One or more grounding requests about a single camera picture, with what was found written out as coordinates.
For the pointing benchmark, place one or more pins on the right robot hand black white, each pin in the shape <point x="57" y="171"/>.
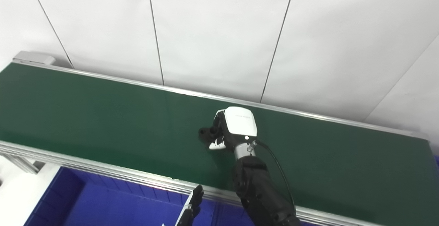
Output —
<point x="240" y="125"/>

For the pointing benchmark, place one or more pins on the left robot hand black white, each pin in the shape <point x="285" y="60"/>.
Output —
<point x="190" y="209"/>

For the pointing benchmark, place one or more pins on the black flange part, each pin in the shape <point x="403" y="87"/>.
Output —
<point x="205" y="134"/>

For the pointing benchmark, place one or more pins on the green conveyor belt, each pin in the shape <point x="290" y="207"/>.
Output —
<point x="120" y="123"/>
<point x="103" y="171"/>

